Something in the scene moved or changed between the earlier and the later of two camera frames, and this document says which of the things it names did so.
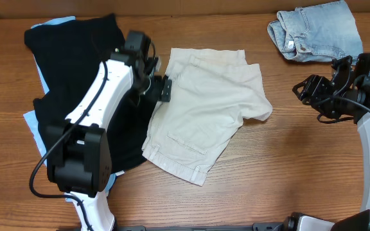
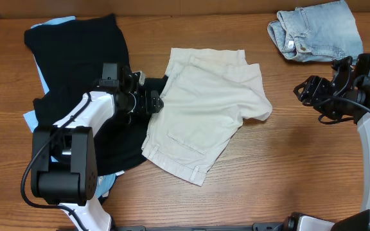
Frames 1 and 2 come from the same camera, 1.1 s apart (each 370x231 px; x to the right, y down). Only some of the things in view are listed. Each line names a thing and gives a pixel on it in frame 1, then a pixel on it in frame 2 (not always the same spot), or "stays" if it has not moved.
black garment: x=67 y=55 stays
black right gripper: x=315 y=88 stays
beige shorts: x=209 y=95 stays
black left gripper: x=166 y=88 → x=147 y=104
